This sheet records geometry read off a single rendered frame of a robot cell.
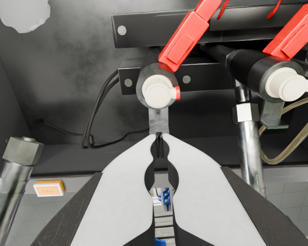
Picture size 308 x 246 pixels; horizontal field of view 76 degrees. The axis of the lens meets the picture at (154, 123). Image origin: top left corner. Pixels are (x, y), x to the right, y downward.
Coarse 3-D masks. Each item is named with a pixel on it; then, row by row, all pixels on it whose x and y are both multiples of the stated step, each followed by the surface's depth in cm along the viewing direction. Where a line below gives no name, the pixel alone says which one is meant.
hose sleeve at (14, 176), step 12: (12, 168) 13; (24, 168) 14; (0, 180) 13; (12, 180) 13; (24, 180) 14; (0, 192) 13; (12, 192) 13; (24, 192) 14; (0, 204) 13; (12, 204) 13; (0, 216) 13; (12, 216) 13; (0, 228) 13; (0, 240) 13
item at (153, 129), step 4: (164, 124) 14; (152, 128) 14; (156, 128) 14; (160, 128) 14; (164, 128) 14; (168, 128) 14; (152, 132) 13; (156, 132) 13; (160, 132) 13; (164, 132) 13; (168, 132) 13
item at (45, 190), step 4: (60, 180) 38; (36, 188) 38; (40, 188) 38; (44, 188) 38; (48, 188) 38; (52, 188) 38; (56, 188) 38; (40, 192) 38; (44, 192) 38; (48, 192) 38; (52, 192) 38; (56, 192) 38; (64, 192) 39
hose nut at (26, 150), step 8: (8, 144) 14; (16, 144) 13; (24, 144) 13; (32, 144) 14; (40, 144) 14; (8, 152) 13; (16, 152) 13; (24, 152) 13; (32, 152) 14; (40, 152) 15; (8, 160) 13; (16, 160) 13; (24, 160) 13; (32, 160) 14
